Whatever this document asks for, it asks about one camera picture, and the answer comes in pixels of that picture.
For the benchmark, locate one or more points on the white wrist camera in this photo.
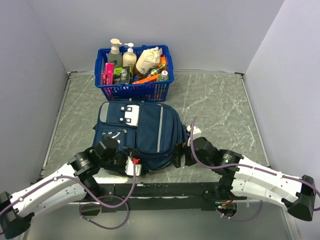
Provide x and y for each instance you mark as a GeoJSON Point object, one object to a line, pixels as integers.
{"type": "Point", "coordinates": [133, 167]}
{"type": "Point", "coordinates": [195, 131]}

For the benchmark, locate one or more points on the pink box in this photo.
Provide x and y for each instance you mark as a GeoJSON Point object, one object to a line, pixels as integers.
{"type": "Point", "coordinates": [108, 74]}

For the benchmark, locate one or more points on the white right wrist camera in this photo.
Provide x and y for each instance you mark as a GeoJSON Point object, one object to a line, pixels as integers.
{"type": "Point", "coordinates": [195, 131]}

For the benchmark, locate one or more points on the green glass bottle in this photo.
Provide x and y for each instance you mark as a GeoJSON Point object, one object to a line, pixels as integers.
{"type": "Point", "coordinates": [157, 70]}

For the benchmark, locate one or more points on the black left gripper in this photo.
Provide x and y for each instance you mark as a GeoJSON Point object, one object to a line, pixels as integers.
{"type": "Point", "coordinates": [130, 153]}

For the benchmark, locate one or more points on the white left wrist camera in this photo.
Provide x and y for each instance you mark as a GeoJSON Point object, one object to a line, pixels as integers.
{"type": "Point", "coordinates": [133, 167]}

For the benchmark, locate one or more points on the cream pump lotion bottle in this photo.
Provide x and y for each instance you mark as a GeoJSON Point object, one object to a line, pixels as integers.
{"type": "Point", "coordinates": [129, 58]}

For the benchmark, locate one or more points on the black green box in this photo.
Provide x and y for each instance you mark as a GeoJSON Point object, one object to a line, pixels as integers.
{"type": "Point", "coordinates": [123, 75]}

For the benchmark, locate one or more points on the grey pump bottle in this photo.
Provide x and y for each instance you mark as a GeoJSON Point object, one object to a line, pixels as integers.
{"type": "Point", "coordinates": [114, 56]}

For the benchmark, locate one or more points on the navy blue student backpack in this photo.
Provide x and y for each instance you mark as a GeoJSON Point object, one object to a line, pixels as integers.
{"type": "Point", "coordinates": [153, 129]}

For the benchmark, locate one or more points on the beige cloth sack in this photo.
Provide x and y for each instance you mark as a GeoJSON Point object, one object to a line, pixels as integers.
{"type": "Point", "coordinates": [149, 59]}

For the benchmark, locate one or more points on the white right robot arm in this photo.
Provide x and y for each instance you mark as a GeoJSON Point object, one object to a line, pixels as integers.
{"type": "Point", "coordinates": [242, 177]}

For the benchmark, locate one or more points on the orange package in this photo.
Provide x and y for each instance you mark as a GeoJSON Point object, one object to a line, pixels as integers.
{"type": "Point", "coordinates": [152, 78]}

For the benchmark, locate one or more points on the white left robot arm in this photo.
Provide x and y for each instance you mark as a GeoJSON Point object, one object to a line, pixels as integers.
{"type": "Point", "coordinates": [70, 183]}

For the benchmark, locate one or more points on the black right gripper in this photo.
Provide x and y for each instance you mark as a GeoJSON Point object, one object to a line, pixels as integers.
{"type": "Point", "coordinates": [181, 148]}

